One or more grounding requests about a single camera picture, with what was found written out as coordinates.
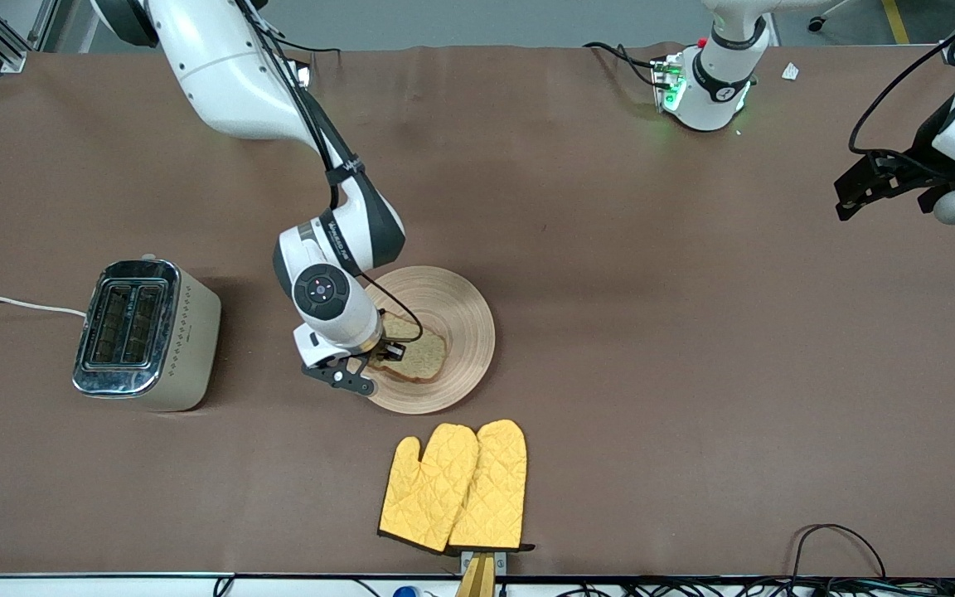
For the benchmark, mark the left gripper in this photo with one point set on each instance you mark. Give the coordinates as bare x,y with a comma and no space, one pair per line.
919,157

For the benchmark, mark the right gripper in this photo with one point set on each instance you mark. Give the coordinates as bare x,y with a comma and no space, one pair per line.
380,347

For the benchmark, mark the brown bread slice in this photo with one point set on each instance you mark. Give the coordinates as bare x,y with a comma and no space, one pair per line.
424,356

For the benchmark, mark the round wooden plate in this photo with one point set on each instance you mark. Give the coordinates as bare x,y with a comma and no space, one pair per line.
465,332

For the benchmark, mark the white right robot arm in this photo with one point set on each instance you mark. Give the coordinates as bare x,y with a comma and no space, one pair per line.
220,75

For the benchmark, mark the beige chrome two-slot toaster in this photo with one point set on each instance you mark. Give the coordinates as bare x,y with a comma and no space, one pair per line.
146,336

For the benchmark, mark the yellow quilted oven mitt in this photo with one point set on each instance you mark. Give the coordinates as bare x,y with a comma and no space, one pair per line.
424,497
494,481

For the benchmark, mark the white paper scrap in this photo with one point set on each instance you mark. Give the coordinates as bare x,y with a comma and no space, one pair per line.
790,71

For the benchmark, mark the black chair caster wheel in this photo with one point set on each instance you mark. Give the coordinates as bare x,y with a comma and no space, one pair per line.
816,24

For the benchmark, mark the blue round object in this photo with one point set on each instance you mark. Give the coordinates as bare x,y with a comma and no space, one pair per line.
404,592

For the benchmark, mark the brown table mat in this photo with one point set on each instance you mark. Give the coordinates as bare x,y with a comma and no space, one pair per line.
610,249

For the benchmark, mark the grey metal bracket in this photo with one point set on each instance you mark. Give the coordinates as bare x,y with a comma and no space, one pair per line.
501,562

